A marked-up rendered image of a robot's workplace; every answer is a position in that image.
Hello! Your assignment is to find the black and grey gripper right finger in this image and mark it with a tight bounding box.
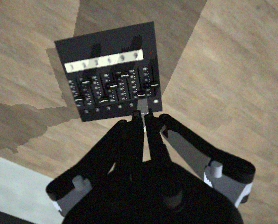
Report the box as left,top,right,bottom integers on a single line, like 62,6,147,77
142,99,256,208

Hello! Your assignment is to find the black lighting desk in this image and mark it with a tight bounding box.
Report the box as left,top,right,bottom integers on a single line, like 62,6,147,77
54,21,163,122

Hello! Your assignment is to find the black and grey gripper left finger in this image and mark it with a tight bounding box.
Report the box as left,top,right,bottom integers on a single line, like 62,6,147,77
45,99,145,217

